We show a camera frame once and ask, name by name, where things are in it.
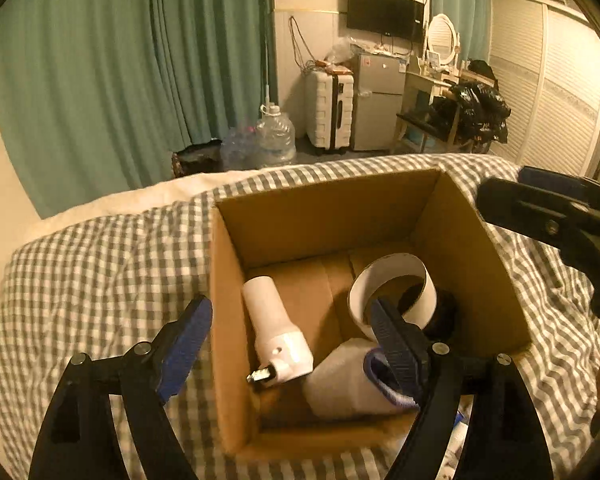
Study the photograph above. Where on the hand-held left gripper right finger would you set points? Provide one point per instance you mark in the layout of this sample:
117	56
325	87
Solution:
395	355

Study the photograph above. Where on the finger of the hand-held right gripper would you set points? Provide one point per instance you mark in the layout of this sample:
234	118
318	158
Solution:
550	178
525	210

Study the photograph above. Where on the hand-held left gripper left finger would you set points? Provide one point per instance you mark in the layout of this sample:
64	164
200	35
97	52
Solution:
187	350

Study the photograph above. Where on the white cloth blue edge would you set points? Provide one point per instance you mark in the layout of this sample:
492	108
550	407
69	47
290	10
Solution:
345	385

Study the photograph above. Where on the brown cardboard box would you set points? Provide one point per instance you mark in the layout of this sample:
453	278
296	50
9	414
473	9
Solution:
300	225

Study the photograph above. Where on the white cylindrical device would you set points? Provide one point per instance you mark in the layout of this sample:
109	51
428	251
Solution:
275	320

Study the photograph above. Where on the black garbage bags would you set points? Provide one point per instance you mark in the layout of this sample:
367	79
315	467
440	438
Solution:
480	110

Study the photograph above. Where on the white louvered closet doors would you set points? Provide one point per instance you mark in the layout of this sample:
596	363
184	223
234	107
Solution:
545	80

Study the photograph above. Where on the grey checkered blanket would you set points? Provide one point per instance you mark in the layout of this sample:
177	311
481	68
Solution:
105	280

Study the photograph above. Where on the small black bag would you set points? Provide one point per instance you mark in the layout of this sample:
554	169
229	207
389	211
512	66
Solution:
481	68

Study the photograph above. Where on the white dressing table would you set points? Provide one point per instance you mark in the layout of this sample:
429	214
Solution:
420	90

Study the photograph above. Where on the white bedsheet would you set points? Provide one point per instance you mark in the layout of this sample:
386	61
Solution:
145	195

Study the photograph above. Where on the oval vanity mirror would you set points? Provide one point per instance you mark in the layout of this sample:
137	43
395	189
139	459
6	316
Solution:
442	35

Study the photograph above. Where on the silver mini fridge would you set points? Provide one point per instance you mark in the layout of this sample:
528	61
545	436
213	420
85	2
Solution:
377	105

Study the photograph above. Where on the dark trash bin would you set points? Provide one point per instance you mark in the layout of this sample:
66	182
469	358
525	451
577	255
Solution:
197	160

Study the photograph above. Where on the crumpled clear water jug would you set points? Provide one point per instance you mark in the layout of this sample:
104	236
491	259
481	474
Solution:
240	150

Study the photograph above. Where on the white suitcase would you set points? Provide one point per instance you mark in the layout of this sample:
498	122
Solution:
325	110

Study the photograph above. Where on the large clear water jug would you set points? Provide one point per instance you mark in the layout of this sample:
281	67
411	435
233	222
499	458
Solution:
276	140

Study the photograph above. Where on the clear plastic bag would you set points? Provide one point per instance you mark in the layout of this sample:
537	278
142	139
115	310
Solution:
341	52

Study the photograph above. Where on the wide green curtain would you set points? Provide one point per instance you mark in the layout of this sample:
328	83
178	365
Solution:
105	70

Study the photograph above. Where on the black wall television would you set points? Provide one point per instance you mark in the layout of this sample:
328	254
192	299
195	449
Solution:
385	10

